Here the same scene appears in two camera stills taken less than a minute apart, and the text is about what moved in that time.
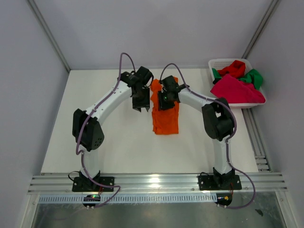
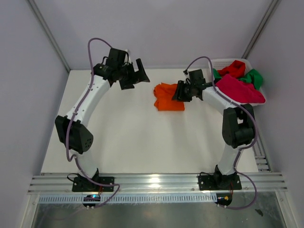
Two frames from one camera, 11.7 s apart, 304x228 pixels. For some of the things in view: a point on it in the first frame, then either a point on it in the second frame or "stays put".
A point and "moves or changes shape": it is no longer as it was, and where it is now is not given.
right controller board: [224, 198] stays put
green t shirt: [252, 76] stays put
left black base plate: [84, 184] stays put
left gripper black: [140, 104] -> [132, 76]
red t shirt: [237, 69] stays put
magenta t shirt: [236, 91] stays put
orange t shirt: [165, 121] moves or changes shape
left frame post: [49, 33] stays put
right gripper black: [165, 103] -> [183, 90]
